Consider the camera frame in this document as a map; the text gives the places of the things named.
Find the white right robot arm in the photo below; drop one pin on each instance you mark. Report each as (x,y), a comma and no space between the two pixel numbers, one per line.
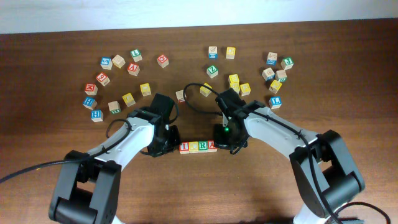
(325,172)

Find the yellow letter G block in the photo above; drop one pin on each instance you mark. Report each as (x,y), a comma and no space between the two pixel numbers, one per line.
(128,99)

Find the blue letter L block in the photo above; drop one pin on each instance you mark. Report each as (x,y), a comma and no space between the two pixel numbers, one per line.
(275,102)

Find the red letter I block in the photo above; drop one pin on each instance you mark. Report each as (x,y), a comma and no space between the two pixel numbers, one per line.
(184,148)

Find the yellow block mid centre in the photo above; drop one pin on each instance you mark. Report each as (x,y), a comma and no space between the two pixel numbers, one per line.
(205,90)

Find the green letter L block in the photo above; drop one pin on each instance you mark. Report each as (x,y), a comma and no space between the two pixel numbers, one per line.
(136,55)

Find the wooden H block blue side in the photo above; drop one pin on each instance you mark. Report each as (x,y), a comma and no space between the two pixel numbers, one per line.
(271,58)

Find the green letter J block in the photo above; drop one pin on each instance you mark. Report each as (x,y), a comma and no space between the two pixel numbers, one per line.
(287,63)

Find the wooden block green side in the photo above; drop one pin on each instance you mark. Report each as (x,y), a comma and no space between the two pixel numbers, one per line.
(281,76)

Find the blue letter G block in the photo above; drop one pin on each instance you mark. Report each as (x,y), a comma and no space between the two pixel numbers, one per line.
(106,63)

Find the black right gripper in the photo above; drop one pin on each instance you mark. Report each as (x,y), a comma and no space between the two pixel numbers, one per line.
(220,140)

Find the red letter a block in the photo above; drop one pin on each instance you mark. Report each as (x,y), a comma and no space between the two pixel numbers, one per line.
(133,69)
(211,146)

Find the yellow framed wooden block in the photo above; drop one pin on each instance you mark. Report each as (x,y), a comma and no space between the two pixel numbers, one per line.
(145,89)

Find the yellow block top row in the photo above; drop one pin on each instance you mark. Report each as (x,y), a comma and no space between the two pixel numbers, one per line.
(230,53)

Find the red letter M block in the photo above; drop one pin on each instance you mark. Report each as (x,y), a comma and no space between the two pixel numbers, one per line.
(91,89)

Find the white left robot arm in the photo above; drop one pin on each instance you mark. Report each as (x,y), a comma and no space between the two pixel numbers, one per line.
(87,188)

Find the yellow block right cluster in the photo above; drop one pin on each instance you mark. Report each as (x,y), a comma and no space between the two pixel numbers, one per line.
(275,86)

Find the yellow block upper centre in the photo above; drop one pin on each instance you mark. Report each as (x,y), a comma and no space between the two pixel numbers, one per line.
(233,78)

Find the red number 6 block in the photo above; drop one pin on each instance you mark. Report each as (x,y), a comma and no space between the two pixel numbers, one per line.
(102,78)

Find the green letter Z block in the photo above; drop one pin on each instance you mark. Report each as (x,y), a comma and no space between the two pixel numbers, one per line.
(212,71)

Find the green letter R block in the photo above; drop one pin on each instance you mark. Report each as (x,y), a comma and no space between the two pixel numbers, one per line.
(202,146)

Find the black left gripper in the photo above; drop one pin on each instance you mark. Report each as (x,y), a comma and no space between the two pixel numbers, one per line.
(155,151)

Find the red letter Q block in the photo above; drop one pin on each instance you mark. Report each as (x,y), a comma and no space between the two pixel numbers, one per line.
(163,60)

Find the plain wooden block top left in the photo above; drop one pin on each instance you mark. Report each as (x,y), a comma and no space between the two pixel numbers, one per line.
(118,61)

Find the yellow block beside centre pair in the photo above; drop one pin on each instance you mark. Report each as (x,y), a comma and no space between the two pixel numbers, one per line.
(245,89)

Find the wooden block blue edge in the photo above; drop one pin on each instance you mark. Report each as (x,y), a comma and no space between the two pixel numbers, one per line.
(268,74)

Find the yellow block lower centre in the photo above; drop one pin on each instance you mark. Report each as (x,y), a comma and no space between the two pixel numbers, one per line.
(235,86)

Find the yellow letter C block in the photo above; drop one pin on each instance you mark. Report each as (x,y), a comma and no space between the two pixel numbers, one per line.
(193,147)

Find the plain wooden K block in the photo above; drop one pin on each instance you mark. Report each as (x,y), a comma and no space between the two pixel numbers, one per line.
(114,107)

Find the blue letter H block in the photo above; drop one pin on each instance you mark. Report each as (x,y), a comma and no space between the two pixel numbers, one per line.
(96,115)

